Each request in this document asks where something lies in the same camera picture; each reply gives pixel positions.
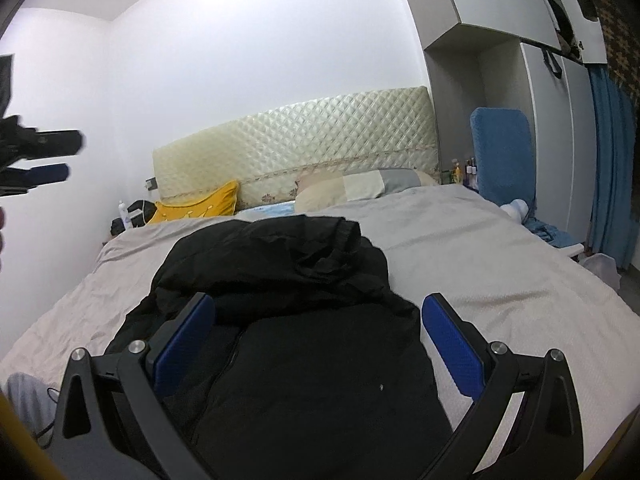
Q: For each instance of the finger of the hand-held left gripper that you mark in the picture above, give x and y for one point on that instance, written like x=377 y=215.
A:
x=47 y=173
x=55 y=143

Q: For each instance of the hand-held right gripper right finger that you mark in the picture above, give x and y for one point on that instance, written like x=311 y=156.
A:
x=452 y=350

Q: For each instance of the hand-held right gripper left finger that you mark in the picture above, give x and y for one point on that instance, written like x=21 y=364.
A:
x=182 y=345

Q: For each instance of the black jacket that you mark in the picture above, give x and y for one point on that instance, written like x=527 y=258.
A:
x=300 y=320

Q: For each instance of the white bottle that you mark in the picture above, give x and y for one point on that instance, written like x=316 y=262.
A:
x=123 y=215

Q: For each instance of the bed with grey sheet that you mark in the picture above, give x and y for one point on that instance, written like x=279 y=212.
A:
x=500 y=270

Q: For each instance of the black bag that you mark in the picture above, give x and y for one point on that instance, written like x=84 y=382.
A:
x=137 y=210

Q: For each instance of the yellow pillow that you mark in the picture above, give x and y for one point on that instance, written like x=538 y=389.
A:
x=195 y=206

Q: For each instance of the crumpled blue cloth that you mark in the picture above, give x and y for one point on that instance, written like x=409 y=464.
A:
x=547 y=232

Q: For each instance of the white rolled cloth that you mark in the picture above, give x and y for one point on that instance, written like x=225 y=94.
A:
x=515 y=208

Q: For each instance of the grey cloth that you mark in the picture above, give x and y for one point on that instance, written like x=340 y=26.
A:
x=30 y=400

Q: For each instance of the light blue cloth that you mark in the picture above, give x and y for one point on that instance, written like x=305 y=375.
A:
x=272 y=208

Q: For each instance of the white plastic bin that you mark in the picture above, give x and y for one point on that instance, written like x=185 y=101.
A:
x=600 y=266

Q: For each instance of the yellow bottle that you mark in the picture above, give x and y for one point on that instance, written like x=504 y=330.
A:
x=456 y=171

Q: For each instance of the dark small bottles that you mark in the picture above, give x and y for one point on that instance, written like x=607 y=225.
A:
x=471 y=169

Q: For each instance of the beige grey patchwork pillow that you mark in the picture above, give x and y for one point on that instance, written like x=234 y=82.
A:
x=360 y=186

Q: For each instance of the blue covered chair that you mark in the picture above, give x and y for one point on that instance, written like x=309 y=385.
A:
x=502 y=157

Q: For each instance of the blue curtain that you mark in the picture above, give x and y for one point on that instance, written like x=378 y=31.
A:
x=610 y=170

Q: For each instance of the cream quilted headboard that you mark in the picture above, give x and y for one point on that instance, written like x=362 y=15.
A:
x=320 y=145

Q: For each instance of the white wardrobe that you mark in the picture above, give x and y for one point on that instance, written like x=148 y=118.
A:
x=515 y=35

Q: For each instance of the dark patterned curtain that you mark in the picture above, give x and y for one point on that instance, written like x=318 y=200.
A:
x=615 y=20

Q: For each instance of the wall socket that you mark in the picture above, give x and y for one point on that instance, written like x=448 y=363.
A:
x=150 y=182

